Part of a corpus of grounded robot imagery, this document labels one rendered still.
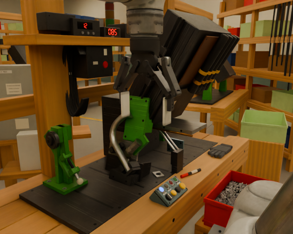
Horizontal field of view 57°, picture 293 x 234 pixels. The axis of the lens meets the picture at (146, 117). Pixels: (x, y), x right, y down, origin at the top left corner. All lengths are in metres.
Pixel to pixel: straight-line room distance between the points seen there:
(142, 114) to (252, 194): 0.71
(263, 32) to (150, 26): 3.67
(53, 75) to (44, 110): 0.16
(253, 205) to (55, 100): 0.98
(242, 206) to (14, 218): 0.83
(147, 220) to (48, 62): 0.79
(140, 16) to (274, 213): 0.48
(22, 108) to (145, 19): 0.84
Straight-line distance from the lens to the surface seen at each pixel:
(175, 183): 1.16
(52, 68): 1.30
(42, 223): 1.10
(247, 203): 0.64
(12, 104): 1.32
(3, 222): 1.16
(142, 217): 1.03
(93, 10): 13.08
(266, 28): 4.31
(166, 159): 1.49
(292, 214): 0.42
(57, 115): 1.34
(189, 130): 1.23
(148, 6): 0.66
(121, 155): 1.24
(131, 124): 1.25
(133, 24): 0.67
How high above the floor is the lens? 1.49
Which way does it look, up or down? 14 degrees down
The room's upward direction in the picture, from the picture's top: straight up
